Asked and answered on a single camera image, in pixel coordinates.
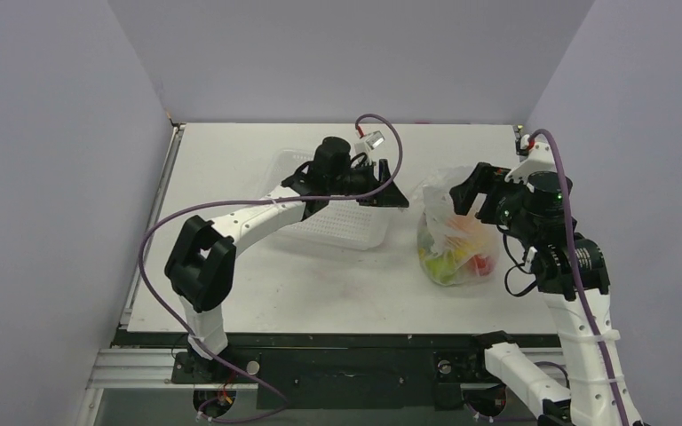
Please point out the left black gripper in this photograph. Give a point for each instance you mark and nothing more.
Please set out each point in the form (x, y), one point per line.
(390, 196)

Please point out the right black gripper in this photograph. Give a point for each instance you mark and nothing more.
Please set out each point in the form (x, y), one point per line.
(490, 195)

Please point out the orange fake fruit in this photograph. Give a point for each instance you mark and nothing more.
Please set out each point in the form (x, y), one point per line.
(465, 228)

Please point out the clear plastic bag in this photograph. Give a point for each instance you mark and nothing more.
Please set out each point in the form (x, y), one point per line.
(453, 250)

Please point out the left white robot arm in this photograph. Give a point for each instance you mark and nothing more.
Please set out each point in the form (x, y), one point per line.
(201, 264)

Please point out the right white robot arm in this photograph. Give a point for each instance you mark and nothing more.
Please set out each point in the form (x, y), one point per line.
(570, 274)

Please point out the red fake fruit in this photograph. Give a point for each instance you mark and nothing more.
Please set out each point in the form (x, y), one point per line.
(481, 266)

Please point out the green fake fruit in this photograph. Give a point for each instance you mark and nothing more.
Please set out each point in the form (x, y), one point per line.
(443, 270)

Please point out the white perforated plastic tray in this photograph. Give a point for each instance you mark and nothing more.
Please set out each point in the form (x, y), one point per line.
(344, 224)

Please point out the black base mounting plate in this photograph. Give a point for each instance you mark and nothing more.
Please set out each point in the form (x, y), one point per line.
(334, 371)

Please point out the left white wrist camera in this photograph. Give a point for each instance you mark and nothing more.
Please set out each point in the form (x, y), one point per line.
(369, 142)

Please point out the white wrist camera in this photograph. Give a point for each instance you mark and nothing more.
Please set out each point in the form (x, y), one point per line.
(539, 158)
(369, 142)

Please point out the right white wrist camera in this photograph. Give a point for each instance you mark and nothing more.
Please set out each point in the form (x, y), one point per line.
(539, 158)

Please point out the aluminium frame rail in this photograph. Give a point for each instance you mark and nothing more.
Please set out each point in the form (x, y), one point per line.
(126, 369)

